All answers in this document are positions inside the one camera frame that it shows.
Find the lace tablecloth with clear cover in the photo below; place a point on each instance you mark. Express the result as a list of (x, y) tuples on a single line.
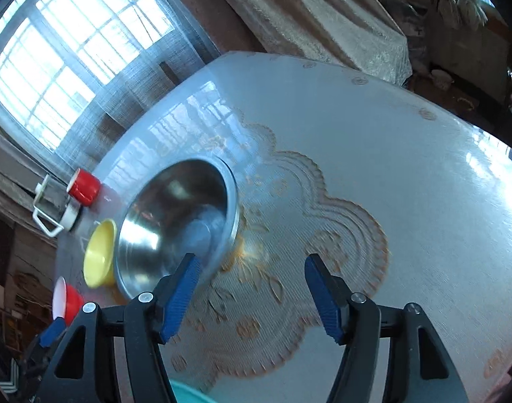
[(405, 201)]

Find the yellow bowl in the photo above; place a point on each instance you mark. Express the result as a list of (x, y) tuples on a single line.
[(98, 263)]

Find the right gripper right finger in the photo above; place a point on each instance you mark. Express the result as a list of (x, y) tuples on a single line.
[(419, 369)]

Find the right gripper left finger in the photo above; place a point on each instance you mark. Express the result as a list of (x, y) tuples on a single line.
[(83, 367)]

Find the red mug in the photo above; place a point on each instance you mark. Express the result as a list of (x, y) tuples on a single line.
[(84, 187)]

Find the red plastic bowl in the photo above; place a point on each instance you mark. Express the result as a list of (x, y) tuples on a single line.
[(66, 301)]

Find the white glass electric kettle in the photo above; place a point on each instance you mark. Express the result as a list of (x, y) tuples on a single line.
[(54, 210)]

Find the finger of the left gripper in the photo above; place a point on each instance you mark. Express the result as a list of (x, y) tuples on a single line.
[(53, 332)]

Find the beige curtain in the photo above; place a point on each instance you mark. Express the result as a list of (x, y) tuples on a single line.
[(355, 33)]

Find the sheer window curtain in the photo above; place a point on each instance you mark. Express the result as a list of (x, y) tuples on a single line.
[(151, 75)]

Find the large steel bowl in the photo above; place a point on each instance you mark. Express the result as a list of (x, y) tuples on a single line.
[(191, 206)]

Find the teal plate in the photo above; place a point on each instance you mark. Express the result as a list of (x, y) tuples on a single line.
[(186, 394)]

